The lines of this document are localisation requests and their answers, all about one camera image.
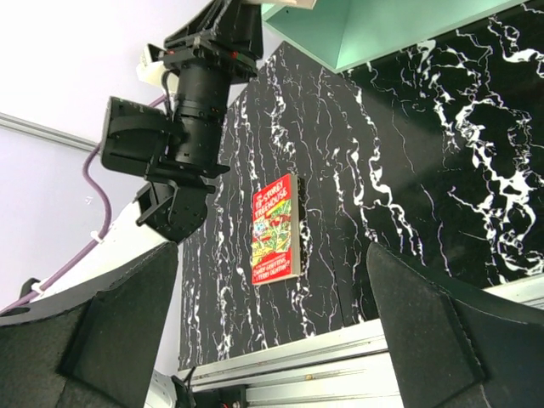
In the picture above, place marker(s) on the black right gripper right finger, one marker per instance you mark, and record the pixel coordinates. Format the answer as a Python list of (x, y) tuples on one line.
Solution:
[(452, 344)]

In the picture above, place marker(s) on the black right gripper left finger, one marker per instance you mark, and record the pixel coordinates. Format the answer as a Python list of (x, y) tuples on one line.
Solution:
[(94, 344)]

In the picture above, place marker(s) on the aluminium mounting rail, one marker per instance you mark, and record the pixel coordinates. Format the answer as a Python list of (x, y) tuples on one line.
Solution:
[(350, 367)]

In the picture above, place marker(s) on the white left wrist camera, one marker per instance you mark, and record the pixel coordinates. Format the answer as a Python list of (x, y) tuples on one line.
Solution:
[(150, 68)]

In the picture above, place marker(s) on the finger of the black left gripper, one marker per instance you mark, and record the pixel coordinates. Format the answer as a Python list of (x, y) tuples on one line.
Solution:
[(233, 25)]

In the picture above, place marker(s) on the black marbled table mat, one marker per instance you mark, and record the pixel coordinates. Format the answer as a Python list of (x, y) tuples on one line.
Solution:
[(435, 151)]

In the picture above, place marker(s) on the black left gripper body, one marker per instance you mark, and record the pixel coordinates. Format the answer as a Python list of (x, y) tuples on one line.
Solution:
[(208, 63)]

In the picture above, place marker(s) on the left aluminium frame post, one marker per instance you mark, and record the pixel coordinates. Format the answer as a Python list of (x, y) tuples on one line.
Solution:
[(45, 133)]

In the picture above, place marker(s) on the red treehouse book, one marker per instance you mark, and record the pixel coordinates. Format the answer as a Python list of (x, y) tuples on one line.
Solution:
[(276, 253)]

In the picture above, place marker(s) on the mint green wooden shelf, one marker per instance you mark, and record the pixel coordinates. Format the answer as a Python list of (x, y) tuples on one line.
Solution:
[(341, 35)]

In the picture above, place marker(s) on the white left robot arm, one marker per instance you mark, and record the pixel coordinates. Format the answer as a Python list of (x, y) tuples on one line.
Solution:
[(171, 205)]

